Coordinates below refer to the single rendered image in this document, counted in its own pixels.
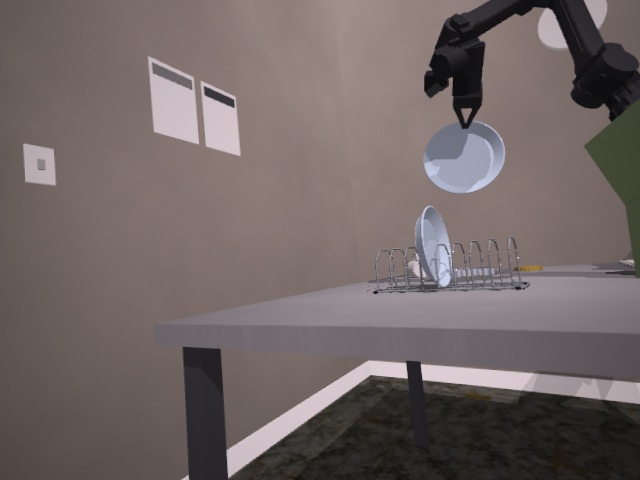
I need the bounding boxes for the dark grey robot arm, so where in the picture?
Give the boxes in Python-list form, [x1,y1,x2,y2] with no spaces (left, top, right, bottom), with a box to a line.
[424,0,640,122]

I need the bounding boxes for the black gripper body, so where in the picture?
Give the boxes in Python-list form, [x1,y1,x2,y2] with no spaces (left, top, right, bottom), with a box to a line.
[453,68,483,107]

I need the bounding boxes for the white mug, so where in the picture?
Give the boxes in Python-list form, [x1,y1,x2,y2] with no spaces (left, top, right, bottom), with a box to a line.
[408,254,427,278]

